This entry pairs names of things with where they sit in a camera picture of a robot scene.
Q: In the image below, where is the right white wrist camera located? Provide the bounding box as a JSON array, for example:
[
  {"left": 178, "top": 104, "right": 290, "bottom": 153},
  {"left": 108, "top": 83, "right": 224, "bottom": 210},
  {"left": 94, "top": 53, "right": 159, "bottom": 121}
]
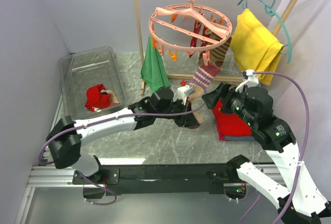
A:
[{"left": 235, "top": 69, "right": 260, "bottom": 93}]

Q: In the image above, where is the pink round clip hanger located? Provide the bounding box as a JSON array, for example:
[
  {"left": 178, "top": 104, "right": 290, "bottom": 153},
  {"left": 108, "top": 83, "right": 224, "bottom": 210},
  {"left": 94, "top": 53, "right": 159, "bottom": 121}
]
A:
[{"left": 148, "top": 0, "right": 232, "bottom": 65}]

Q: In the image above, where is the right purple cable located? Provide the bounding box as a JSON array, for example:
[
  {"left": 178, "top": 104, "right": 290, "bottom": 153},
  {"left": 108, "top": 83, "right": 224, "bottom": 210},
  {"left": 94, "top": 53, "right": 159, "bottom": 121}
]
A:
[{"left": 236, "top": 71, "right": 310, "bottom": 224}]

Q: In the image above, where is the purple cable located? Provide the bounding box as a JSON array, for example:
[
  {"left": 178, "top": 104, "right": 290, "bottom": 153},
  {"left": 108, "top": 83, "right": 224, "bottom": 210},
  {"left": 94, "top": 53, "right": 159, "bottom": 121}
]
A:
[
  {"left": 236, "top": 71, "right": 310, "bottom": 224},
  {"left": 38, "top": 84, "right": 207, "bottom": 206}
]

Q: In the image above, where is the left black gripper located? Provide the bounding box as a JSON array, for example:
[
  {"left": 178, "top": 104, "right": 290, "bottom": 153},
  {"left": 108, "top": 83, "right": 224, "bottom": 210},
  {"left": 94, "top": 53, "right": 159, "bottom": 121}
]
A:
[{"left": 155, "top": 97, "right": 200, "bottom": 127}]

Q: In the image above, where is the yellow hanging cloth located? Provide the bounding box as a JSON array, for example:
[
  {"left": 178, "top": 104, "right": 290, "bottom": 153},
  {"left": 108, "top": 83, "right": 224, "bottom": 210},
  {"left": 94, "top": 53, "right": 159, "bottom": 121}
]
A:
[{"left": 230, "top": 9, "right": 283, "bottom": 72}]

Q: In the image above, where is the brown sock pair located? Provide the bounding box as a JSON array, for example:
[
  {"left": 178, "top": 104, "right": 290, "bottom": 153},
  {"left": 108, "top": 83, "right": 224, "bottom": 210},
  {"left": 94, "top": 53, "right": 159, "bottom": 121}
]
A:
[{"left": 209, "top": 37, "right": 232, "bottom": 67}]

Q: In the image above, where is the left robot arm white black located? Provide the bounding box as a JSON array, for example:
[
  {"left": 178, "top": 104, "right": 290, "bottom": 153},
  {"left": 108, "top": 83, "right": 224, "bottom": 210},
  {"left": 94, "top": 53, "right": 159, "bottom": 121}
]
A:
[{"left": 47, "top": 85, "right": 200, "bottom": 184}]

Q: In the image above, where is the striped beige purple sock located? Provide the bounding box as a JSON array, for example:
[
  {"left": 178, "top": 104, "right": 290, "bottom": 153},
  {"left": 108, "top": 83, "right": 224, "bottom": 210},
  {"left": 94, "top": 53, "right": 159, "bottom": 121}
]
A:
[{"left": 101, "top": 89, "right": 119, "bottom": 104}]

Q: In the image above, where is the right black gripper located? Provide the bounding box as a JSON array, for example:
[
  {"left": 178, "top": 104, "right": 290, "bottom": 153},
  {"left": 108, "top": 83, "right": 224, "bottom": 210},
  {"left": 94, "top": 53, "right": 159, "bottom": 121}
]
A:
[{"left": 202, "top": 80, "right": 255, "bottom": 125}]

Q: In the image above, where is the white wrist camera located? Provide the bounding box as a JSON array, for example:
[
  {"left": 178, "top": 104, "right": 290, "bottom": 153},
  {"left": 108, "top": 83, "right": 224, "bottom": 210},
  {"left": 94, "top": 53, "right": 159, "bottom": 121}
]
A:
[
  {"left": 177, "top": 80, "right": 195, "bottom": 105},
  {"left": 235, "top": 69, "right": 260, "bottom": 93}
]

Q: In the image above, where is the black base bar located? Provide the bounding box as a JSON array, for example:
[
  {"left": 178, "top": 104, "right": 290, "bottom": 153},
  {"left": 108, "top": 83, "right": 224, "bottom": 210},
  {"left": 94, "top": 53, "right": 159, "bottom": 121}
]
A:
[{"left": 72, "top": 156, "right": 246, "bottom": 196}]

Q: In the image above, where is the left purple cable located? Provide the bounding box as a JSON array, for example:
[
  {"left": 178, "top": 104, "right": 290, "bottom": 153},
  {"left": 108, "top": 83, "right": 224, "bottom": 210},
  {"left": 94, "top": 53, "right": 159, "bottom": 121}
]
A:
[{"left": 38, "top": 84, "right": 207, "bottom": 206}]

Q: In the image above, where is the red sock front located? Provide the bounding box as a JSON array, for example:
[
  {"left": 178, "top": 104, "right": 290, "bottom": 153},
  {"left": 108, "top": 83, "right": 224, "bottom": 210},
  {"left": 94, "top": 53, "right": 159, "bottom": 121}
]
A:
[{"left": 85, "top": 94, "right": 110, "bottom": 112}]

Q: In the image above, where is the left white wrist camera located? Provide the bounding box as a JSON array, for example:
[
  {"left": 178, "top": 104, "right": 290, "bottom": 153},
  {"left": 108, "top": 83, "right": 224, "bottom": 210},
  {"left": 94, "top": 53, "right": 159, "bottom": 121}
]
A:
[{"left": 177, "top": 80, "right": 195, "bottom": 105}]

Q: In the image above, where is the red folded towel stack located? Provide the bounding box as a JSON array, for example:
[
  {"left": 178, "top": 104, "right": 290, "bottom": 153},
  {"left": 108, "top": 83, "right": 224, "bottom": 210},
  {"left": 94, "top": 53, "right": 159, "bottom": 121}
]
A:
[{"left": 213, "top": 100, "right": 255, "bottom": 142}]

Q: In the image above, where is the green hanging cloth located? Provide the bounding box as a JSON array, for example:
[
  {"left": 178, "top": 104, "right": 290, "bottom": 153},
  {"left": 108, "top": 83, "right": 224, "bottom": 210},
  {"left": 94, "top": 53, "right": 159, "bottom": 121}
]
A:
[{"left": 141, "top": 36, "right": 170, "bottom": 92}]

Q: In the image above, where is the red patterned sock pair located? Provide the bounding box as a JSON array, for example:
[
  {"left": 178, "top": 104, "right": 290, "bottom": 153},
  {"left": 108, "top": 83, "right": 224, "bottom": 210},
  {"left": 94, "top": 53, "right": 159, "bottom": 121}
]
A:
[{"left": 190, "top": 21, "right": 212, "bottom": 47}]

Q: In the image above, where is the clear plastic bin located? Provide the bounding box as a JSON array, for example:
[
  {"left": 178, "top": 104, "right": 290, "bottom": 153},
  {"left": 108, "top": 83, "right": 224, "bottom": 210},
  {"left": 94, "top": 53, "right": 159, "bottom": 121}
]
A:
[{"left": 58, "top": 47, "right": 127, "bottom": 120}]

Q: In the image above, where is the teal plastic hanger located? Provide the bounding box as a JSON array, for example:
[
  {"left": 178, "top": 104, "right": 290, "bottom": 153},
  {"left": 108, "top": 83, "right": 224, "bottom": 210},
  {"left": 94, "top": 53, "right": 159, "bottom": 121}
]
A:
[{"left": 237, "top": 0, "right": 292, "bottom": 64}]

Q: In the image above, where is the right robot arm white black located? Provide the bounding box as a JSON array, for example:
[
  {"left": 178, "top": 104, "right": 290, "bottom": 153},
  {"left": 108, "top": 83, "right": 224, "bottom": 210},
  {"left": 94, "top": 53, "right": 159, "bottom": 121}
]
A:
[{"left": 202, "top": 83, "right": 330, "bottom": 223}]

